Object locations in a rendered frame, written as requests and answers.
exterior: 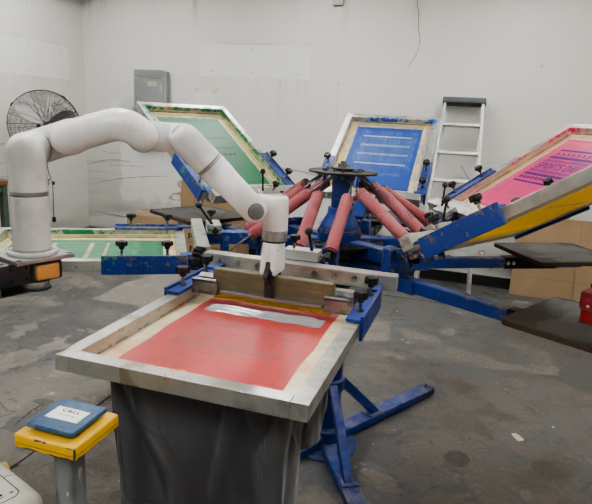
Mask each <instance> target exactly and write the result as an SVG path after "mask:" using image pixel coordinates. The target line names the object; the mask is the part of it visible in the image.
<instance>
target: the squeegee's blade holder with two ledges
mask: <svg viewBox="0 0 592 504"><path fill-rule="evenodd" d="M220 294H225V295H232V296H238V297H245V298H251V299H258V300H265V301H271V302H278V303H284V304H291V305H298V306H304V307H311V308H317V309H321V308H322V304H316V303H309V302H302V301H296V300H289V299H282V298H276V297H275V298H274V299H272V298H265V297H264V296H262V295H255V294H249V293H242V292H235V291H229V290H220Z"/></svg>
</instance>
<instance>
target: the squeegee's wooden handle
mask: <svg viewBox="0 0 592 504"><path fill-rule="evenodd" d="M263 275H264V274H263ZM263 275H261V274H260V272H256V271H249V270H242V269H234V268H227V267H220V266H216V267H215V268H214V269H213V279H215V280H217V282H218V292H220V290H229V291H235V292H242V293H249V294H255V295H262V296H264V279H263ZM274 285H275V297H276V298H282V299H289V300H296V301H302V302H309V303H316V304H322V308H324V303H325V299H324V296H325V295H326V296H333V297H335V289H336V283H335V282H329V281H322V280H315V279H307V278H300V277H293V276H285V275H278V274H277V275H276V276H275V280H274Z"/></svg>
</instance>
